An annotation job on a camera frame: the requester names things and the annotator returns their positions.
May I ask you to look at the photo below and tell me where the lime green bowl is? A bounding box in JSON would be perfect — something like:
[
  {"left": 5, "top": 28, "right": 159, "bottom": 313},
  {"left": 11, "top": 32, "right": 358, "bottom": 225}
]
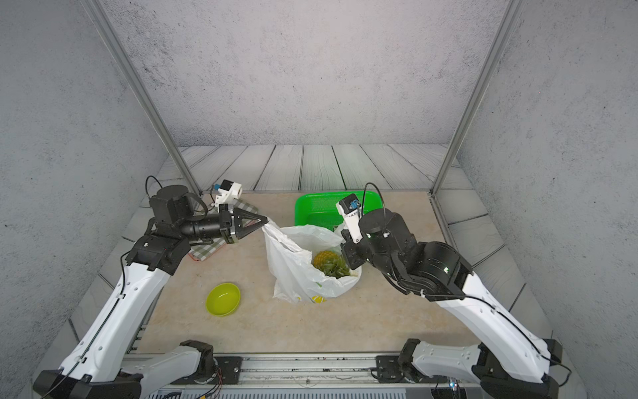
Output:
[{"left": 205, "top": 283, "right": 241, "bottom": 317}]

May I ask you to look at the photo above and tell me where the right metal frame post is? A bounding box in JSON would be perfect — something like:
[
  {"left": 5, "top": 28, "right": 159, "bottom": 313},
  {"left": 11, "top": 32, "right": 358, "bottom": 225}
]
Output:
[{"left": 430, "top": 0, "right": 523, "bottom": 199}]

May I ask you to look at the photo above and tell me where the green plastic basket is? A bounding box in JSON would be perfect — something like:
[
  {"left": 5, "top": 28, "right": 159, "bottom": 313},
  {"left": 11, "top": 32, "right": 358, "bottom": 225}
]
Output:
[{"left": 294, "top": 191, "right": 363, "bottom": 231}]

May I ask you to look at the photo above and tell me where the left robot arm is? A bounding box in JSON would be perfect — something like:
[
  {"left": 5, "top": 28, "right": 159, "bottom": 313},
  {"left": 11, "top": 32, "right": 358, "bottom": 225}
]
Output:
[{"left": 33, "top": 185, "right": 268, "bottom": 398}]

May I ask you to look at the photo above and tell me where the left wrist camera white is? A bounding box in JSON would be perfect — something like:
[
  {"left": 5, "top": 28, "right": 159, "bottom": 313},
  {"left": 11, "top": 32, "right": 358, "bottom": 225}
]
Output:
[{"left": 210, "top": 180, "right": 243, "bottom": 208}]

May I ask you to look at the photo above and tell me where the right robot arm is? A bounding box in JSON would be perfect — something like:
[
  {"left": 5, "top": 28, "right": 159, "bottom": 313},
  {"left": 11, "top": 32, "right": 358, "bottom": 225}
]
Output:
[{"left": 337, "top": 202, "right": 563, "bottom": 398}]

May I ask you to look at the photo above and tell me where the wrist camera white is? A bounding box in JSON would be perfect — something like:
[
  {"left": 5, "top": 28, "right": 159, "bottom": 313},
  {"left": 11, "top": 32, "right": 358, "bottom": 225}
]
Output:
[
  {"left": 210, "top": 180, "right": 243, "bottom": 208},
  {"left": 337, "top": 193, "right": 362, "bottom": 244}
]

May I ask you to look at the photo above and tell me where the green checkered cloth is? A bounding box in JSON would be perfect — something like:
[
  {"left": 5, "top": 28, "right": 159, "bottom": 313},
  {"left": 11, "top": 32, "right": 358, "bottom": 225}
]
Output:
[{"left": 189, "top": 199, "right": 259, "bottom": 262}]

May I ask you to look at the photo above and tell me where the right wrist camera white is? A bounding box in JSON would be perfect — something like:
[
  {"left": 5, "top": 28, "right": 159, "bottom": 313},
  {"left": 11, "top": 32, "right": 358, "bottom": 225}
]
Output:
[{"left": 337, "top": 193, "right": 362, "bottom": 244}]

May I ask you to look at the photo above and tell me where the pineapple front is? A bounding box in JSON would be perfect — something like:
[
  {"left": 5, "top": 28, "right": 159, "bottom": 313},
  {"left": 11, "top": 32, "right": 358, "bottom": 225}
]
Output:
[{"left": 312, "top": 250, "right": 351, "bottom": 279}]

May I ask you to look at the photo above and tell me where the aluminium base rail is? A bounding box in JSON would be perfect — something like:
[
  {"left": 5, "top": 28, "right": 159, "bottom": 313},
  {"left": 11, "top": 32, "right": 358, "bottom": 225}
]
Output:
[{"left": 129, "top": 351, "right": 499, "bottom": 399}]

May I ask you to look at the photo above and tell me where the white plastic bag lemon print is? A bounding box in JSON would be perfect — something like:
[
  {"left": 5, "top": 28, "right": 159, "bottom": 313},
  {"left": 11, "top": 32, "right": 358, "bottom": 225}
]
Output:
[{"left": 262, "top": 221, "right": 362, "bottom": 304}]

